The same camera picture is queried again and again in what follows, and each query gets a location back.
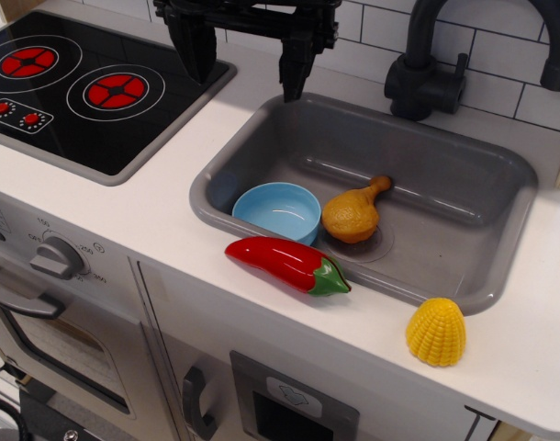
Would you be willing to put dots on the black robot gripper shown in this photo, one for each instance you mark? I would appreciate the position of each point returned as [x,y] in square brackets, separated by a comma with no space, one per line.
[302,26]

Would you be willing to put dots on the yellow toy corn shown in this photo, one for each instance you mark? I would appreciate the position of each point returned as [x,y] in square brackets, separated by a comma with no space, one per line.
[436,333]

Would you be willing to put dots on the light blue plastic bowl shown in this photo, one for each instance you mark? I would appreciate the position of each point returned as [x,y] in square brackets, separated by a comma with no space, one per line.
[283,208]

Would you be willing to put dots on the grey plastic sink basin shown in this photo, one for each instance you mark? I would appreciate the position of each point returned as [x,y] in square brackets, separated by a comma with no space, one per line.
[450,208]

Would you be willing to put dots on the black toy stovetop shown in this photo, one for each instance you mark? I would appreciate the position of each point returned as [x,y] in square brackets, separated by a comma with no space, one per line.
[92,101]

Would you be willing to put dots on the black toy faucet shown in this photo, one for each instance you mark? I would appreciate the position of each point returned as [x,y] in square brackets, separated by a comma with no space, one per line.
[416,86]

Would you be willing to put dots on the toy chicken drumstick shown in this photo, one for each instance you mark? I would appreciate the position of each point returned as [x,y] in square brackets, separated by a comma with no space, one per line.
[352,217]

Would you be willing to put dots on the red toy chili pepper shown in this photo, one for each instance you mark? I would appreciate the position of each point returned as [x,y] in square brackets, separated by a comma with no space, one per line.
[300,266]

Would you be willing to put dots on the grey oven knob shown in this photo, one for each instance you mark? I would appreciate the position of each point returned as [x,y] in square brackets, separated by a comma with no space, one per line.
[55,257]

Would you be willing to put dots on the grey oven door handle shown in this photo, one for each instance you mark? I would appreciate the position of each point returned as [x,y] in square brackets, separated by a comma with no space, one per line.
[43,306]

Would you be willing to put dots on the grey cabinet door handle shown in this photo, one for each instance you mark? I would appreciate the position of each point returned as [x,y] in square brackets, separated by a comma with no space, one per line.
[202,425]

